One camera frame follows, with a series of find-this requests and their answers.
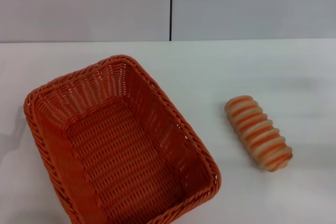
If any orange woven plastic basket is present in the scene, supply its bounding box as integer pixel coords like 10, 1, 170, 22
24, 55, 223, 224

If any orange striped bread roll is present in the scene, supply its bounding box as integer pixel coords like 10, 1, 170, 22
224, 94, 293, 173

